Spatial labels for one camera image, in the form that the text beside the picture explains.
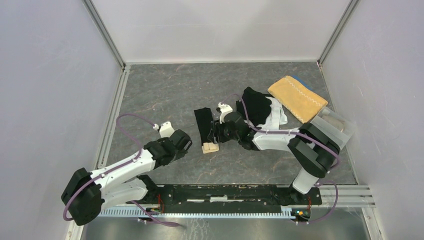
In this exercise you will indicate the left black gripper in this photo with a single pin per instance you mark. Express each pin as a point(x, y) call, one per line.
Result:
point(181, 153)

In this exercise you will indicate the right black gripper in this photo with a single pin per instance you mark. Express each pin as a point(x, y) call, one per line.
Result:
point(215, 130)

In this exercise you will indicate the black underwear beige waistband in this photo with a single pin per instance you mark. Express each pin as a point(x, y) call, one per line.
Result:
point(204, 118)

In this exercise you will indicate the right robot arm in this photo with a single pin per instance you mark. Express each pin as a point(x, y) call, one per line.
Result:
point(316, 145)

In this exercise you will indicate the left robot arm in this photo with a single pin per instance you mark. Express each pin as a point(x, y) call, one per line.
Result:
point(89, 192)

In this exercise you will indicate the black crumpled underwear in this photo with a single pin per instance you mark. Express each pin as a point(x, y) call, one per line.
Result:
point(257, 105)

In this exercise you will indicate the white underwear black waistband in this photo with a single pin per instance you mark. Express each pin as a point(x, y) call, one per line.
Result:
point(276, 117)

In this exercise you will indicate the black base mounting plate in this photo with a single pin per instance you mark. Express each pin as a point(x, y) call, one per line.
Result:
point(228, 198)

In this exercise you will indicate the folded yellow towel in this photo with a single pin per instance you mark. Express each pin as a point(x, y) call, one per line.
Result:
point(302, 102)

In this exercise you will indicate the blue cloth under towel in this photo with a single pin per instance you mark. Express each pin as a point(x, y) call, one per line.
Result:
point(302, 82)

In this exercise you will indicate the clear plastic organizer box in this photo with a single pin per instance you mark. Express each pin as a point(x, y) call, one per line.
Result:
point(336, 127)

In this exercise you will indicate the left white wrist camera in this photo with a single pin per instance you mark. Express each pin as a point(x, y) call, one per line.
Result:
point(165, 129)

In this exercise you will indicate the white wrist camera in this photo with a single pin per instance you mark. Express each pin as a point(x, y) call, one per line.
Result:
point(165, 129)
point(223, 109)

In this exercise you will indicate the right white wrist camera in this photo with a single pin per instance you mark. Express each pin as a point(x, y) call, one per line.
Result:
point(223, 109)

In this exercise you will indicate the aluminium frame rail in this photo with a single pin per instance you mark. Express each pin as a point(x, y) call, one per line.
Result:
point(342, 196)

